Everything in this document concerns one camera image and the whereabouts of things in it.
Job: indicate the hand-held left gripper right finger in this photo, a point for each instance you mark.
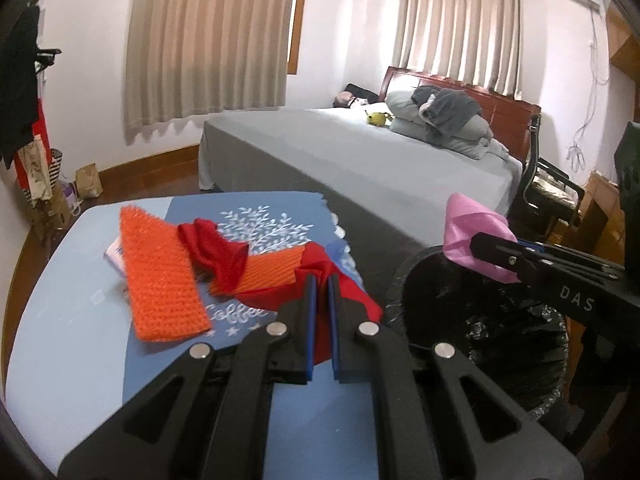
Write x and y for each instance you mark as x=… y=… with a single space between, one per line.
x=335 y=330

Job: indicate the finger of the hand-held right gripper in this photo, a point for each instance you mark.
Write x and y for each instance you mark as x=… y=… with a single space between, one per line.
x=565 y=254
x=495 y=252

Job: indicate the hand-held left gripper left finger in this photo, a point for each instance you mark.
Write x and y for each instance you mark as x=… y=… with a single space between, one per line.
x=311 y=320

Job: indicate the pink plastic wrapper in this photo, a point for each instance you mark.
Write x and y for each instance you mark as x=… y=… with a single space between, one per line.
x=472 y=225

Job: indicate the black lined waste bin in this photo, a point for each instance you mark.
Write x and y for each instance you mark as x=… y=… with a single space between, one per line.
x=440 y=300

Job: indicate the red cloth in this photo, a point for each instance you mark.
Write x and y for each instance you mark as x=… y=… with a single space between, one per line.
x=215 y=255

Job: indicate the large orange mesh cloth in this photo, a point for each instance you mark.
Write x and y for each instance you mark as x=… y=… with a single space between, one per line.
x=160 y=280

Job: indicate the wooden desk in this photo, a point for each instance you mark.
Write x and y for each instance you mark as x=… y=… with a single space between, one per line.
x=600 y=210

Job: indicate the small orange mesh cloth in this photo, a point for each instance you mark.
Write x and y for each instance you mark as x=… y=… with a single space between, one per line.
x=270 y=270

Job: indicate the black office chair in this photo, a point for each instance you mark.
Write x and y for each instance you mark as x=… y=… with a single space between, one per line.
x=550 y=185

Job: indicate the blue tree print placemat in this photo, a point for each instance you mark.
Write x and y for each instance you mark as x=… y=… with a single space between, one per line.
x=280 y=210

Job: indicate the folded light grey quilt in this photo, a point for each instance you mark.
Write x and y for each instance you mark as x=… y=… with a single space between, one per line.
x=465 y=140

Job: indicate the pile of pillows and blankets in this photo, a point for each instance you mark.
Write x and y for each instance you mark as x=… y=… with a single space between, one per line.
x=505 y=105

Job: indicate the dark grey garment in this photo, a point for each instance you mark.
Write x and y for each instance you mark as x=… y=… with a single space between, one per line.
x=447 y=105

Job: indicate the bed with grey sheet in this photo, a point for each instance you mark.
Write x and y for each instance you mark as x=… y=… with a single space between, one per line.
x=325 y=160

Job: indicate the grey pillow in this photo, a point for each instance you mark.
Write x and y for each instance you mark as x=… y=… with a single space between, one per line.
x=400 y=102

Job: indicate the yellow plush toy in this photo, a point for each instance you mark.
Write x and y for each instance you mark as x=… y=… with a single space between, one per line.
x=377 y=118

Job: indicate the black bag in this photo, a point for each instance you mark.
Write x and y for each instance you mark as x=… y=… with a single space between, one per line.
x=362 y=94

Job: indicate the white packet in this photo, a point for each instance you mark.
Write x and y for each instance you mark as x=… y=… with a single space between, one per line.
x=114 y=255

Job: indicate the narrow beige curtain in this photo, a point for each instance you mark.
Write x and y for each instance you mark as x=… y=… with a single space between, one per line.
x=455 y=30

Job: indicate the brown paper bag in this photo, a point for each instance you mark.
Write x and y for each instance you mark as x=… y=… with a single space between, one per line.
x=89 y=182

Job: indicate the striped bag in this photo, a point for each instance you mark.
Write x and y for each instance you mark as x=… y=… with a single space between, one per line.
x=57 y=170

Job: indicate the wide beige curtain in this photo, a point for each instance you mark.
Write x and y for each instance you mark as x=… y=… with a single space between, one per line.
x=210 y=35

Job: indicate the canvas tote bag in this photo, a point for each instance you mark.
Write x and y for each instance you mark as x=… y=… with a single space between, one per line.
x=37 y=170

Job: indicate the hanging red garment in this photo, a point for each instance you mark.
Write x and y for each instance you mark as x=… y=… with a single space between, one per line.
x=42 y=130

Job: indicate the hanging black clothes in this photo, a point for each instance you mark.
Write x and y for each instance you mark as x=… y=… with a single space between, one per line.
x=17 y=90

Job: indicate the coat rack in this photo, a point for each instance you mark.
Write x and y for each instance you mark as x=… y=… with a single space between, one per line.
x=47 y=52

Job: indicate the wooden wall cabinet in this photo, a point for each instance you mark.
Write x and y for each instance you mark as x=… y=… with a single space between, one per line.
x=622 y=45

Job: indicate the wooden window frame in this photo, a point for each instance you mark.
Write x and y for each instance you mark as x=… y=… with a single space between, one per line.
x=297 y=20

